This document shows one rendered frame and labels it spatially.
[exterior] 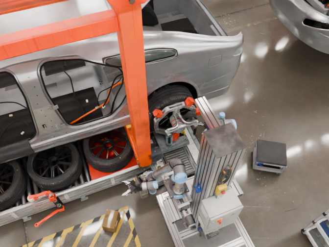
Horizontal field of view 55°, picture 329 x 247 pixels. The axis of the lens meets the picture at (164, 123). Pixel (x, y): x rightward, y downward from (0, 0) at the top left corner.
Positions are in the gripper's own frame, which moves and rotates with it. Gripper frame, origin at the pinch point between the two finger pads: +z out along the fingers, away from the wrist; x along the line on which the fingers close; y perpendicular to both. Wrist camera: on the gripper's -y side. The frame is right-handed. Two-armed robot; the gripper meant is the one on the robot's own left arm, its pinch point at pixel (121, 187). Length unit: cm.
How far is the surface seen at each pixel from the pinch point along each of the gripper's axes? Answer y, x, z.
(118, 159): 63, 79, 9
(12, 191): 65, 52, 136
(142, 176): 61, 48, -20
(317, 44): 15, 207, -297
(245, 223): 127, 0, -143
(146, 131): -14, 55, -30
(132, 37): -138, 39, -28
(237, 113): 106, 171, -178
